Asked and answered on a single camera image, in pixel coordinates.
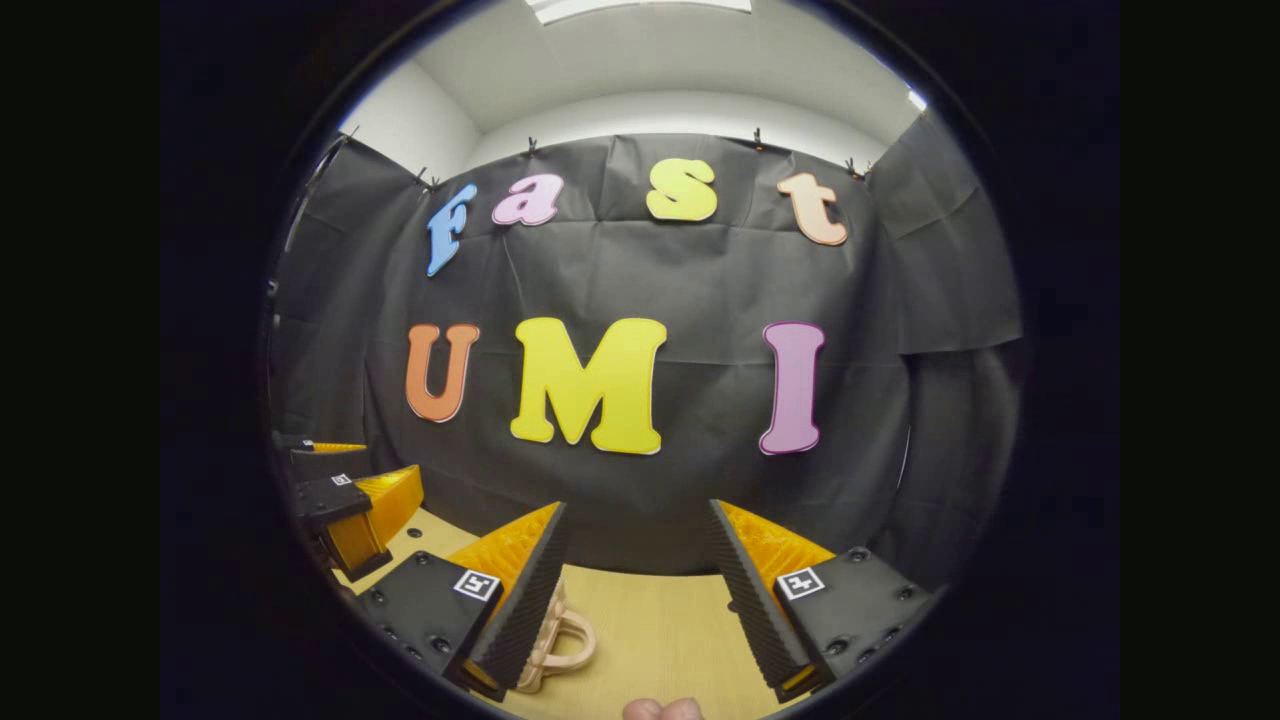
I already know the ceiling light panel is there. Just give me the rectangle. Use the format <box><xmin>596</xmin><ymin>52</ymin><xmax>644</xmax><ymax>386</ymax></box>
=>
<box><xmin>527</xmin><ymin>0</ymin><xmax>753</xmax><ymax>25</ymax></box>

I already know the pink suitcase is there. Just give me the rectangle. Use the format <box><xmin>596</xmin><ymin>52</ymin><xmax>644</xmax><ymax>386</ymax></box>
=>
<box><xmin>516</xmin><ymin>578</ymin><xmax>598</xmax><ymax>694</ymax></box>

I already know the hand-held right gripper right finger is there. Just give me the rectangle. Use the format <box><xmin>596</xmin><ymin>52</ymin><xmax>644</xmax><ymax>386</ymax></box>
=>
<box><xmin>708</xmin><ymin>500</ymin><xmax>933</xmax><ymax>703</ymax></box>

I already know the black backdrop cloth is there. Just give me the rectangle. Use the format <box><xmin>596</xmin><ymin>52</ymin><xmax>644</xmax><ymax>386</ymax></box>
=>
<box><xmin>268</xmin><ymin>110</ymin><xmax>1023</xmax><ymax>591</ymax></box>

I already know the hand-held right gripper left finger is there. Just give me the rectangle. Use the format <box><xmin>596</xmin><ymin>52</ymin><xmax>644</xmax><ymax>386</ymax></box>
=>
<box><xmin>357</xmin><ymin>502</ymin><xmax>571</xmax><ymax>701</ymax></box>

